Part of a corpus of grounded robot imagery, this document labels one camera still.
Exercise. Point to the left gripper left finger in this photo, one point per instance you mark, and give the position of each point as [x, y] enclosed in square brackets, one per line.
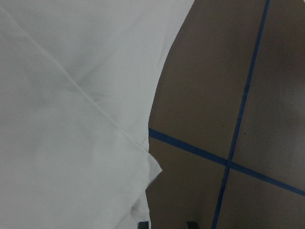
[144, 225]

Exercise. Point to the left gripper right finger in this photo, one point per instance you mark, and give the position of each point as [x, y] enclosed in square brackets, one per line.
[192, 225]

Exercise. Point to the white long-sleeve printed shirt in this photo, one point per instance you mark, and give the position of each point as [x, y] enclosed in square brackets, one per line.
[77, 84]

